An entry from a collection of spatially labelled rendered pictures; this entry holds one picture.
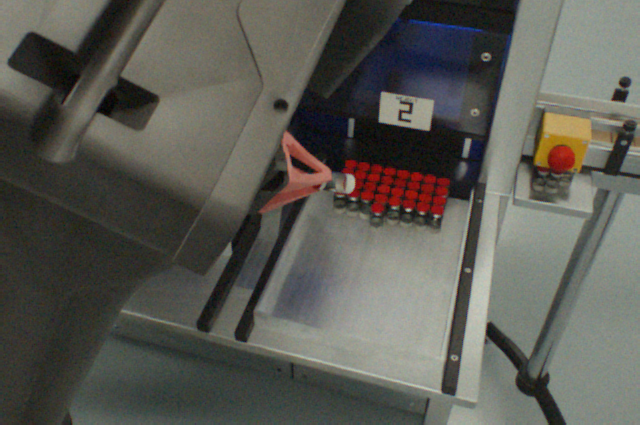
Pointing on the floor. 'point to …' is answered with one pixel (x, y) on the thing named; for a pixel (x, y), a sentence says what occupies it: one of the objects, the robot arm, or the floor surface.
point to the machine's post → (520, 82)
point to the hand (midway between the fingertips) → (318, 179)
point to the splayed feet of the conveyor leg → (525, 375)
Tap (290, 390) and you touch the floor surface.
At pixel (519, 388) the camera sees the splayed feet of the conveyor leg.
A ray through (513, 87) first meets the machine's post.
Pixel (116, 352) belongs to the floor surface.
